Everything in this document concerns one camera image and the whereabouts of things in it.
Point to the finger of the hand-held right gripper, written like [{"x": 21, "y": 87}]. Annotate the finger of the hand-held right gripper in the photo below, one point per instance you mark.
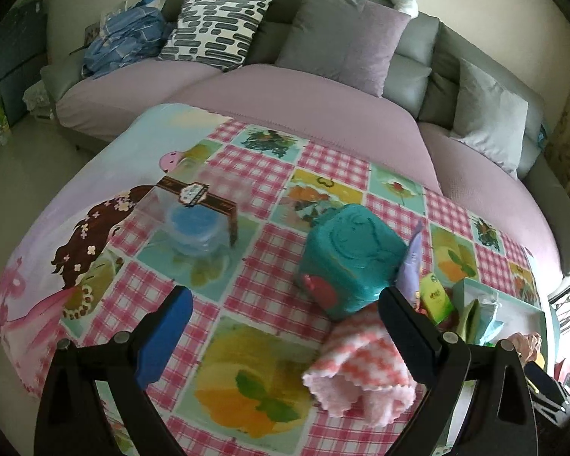
[
  {"x": 553, "y": 408},
  {"x": 541, "y": 375}
]

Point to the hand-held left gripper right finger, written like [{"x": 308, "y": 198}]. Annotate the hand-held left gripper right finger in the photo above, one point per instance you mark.
[{"x": 408, "y": 337}]

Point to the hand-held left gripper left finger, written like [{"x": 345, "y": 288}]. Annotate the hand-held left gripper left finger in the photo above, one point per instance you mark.
[{"x": 164, "y": 337}]

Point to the pink white sock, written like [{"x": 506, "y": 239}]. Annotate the pink white sock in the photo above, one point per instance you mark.
[{"x": 525, "y": 344}]

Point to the light green cloth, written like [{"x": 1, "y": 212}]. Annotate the light green cloth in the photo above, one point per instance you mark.
[{"x": 470, "y": 323}]

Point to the pink white striped towel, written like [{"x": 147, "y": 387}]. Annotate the pink white striped towel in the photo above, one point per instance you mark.
[{"x": 356, "y": 380}]

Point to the teal cardboard box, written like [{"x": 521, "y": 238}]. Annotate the teal cardboard box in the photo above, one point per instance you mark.
[{"x": 517, "y": 306}]

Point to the light blue face mask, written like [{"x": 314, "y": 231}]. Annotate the light blue face mask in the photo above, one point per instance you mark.
[{"x": 491, "y": 320}]

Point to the teal soft cube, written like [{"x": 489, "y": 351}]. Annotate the teal soft cube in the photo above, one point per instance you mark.
[{"x": 351, "y": 256}]

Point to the purple wet wipes pack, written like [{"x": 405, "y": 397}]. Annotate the purple wet wipes pack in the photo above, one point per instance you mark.
[{"x": 411, "y": 266}]

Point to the clear plastic container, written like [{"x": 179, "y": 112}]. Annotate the clear plastic container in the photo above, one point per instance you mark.
[{"x": 190, "y": 228}]

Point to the printed checkered tablecloth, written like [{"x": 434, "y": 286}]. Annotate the printed checkered tablecloth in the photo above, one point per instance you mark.
[{"x": 266, "y": 256}]

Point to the light grey pillow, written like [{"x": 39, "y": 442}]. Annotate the light grey pillow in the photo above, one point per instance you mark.
[{"x": 489, "y": 114}]

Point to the small blue cloth piece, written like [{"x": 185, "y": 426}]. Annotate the small blue cloth piece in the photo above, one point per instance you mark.
[{"x": 541, "y": 134}]

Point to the grey sofa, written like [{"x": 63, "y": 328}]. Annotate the grey sofa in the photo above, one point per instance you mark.
[{"x": 408, "y": 71}]

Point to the white lace cloth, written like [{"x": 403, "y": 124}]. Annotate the white lace cloth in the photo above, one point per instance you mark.
[{"x": 37, "y": 99}]

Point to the purple grey pillow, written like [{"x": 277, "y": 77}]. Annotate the purple grey pillow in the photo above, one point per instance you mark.
[{"x": 342, "y": 42}]

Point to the blue clothes pile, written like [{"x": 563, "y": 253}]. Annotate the blue clothes pile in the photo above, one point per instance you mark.
[{"x": 123, "y": 33}]

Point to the black white patterned pillow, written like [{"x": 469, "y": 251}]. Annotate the black white patterned pillow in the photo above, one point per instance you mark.
[{"x": 213, "y": 28}]

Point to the dark panel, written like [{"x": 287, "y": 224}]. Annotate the dark panel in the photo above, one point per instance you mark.
[{"x": 19, "y": 47}]

